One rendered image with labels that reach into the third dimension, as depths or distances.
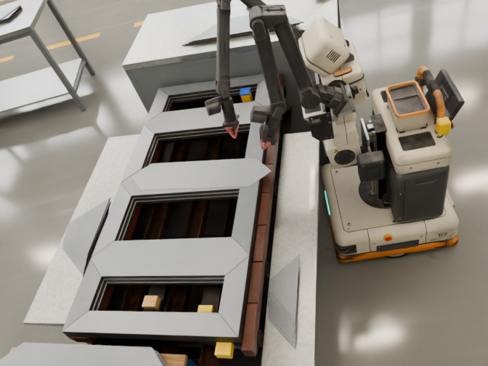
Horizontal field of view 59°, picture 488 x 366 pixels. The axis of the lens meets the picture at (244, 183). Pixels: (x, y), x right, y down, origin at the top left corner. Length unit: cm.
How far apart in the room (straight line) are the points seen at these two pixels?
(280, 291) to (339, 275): 87
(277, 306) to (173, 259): 48
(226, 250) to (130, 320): 46
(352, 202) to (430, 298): 66
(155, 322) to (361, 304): 124
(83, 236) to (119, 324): 63
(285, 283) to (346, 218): 80
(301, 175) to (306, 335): 83
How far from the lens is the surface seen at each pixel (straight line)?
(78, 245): 230
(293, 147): 237
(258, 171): 204
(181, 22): 304
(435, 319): 255
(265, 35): 157
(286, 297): 182
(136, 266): 194
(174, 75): 278
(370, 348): 248
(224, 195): 204
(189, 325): 171
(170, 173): 221
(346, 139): 213
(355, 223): 250
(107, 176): 260
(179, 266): 185
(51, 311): 222
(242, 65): 264
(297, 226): 203
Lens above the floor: 233
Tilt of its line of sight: 47 degrees down
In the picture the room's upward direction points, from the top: 21 degrees counter-clockwise
